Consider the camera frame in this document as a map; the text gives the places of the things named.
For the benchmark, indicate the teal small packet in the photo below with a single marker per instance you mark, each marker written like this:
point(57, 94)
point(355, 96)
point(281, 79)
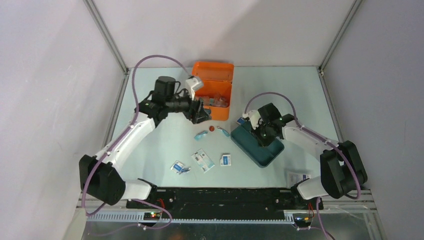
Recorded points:
point(226, 133)

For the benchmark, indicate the orange medicine box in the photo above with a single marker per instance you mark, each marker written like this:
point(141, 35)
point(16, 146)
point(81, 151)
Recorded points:
point(218, 80)

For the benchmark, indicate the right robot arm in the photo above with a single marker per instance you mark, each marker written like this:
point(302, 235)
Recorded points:
point(341, 166)

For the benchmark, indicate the white leaflet near base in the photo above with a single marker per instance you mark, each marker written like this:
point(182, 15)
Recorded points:
point(294, 178)

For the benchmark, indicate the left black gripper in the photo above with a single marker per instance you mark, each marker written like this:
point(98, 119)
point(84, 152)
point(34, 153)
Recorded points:
point(196, 112)

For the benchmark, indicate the clear bag of swabs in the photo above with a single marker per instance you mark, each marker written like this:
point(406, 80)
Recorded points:
point(216, 101)

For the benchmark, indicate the teal divided tray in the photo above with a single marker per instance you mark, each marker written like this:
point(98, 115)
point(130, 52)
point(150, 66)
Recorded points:
point(262, 156)

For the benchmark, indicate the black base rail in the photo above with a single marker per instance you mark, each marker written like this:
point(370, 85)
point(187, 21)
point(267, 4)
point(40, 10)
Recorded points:
point(229, 203)

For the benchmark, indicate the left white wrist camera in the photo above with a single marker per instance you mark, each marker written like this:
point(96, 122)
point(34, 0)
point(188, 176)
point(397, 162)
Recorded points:
point(193, 84)

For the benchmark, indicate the teal wrapper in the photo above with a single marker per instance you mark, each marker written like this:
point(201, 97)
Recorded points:
point(200, 135)

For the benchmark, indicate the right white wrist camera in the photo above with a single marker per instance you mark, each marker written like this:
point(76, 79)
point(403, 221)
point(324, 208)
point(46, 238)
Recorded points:
point(254, 117)

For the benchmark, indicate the blue white alcohol pad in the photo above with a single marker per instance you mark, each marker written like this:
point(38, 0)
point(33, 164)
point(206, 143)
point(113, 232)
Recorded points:
point(225, 160)

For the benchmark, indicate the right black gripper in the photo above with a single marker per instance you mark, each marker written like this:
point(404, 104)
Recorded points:
point(261, 142)

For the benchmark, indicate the long white teal packet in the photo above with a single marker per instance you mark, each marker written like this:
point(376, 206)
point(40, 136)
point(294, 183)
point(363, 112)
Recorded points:
point(203, 160)

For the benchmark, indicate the small blue white sachet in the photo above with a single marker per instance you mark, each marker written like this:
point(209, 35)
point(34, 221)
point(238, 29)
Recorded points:
point(240, 121)

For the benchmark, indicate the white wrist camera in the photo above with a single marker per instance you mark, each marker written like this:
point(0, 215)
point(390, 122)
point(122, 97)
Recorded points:
point(254, 117)
point(193, 84)

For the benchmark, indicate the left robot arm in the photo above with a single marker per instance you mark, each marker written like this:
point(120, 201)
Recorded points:
point(100, 174)

